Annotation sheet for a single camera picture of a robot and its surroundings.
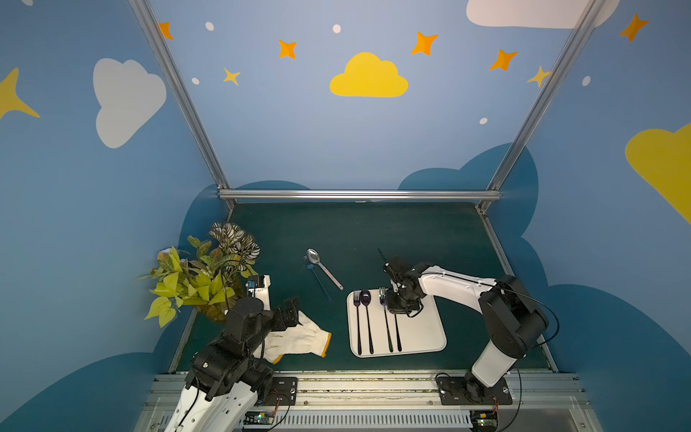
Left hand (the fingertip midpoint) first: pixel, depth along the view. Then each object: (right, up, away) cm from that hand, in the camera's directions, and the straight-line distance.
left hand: (284, 296), depth 73 cm
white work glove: (+5, -16, +10) cm, 19 cm away
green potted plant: (-24, +4, +6) cm, 25 cm away
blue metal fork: (+3, +4, +29) cm, 29 cm away
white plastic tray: (+26, -14, +12) cm, 32 cm away
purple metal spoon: (+24, -6, +20) cm, 32 cm away
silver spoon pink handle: (+5, +8, +29) cm, 31 cm away
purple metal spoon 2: (+34, -16, +11) cm, 39 cm away
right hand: (+34, -8, +18) cm, 39 cm away
